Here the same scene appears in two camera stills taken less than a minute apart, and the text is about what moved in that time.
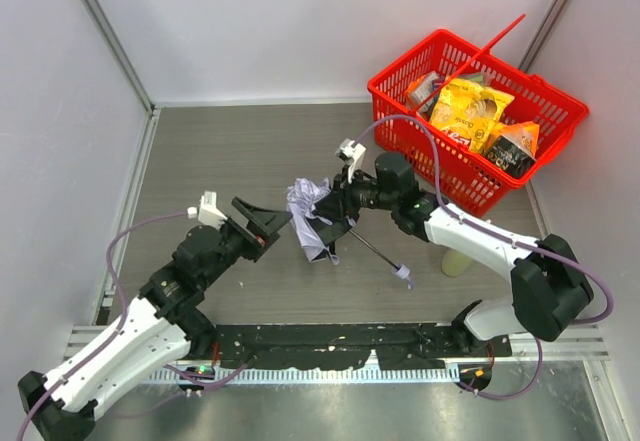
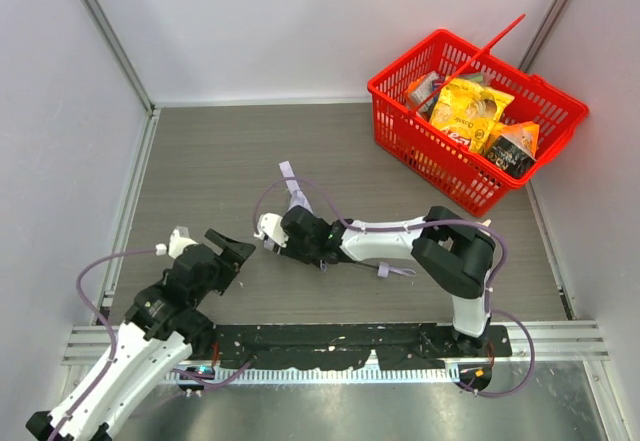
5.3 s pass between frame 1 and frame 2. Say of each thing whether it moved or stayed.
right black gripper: moved
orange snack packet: stayed
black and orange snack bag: stayed
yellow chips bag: stayed
